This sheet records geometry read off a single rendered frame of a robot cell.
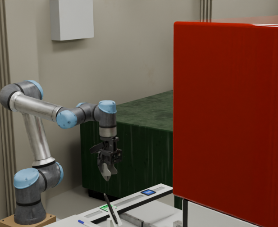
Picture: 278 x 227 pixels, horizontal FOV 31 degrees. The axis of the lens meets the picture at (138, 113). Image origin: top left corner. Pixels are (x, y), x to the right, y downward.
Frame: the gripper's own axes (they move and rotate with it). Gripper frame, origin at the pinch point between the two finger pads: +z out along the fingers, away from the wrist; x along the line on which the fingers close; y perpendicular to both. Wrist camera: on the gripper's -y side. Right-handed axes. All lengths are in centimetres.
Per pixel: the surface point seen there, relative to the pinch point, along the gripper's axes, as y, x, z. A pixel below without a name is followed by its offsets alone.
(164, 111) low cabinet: -159, 209, 28
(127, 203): 3.2, 10.0, 14.7
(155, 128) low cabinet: -120, 156, 28
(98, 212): 0.1, -5.2, 15.1
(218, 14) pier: -255, 419, -57
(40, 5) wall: -226, 118, -73
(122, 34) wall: -244, 234, -41
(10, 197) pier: -212, 67, 91
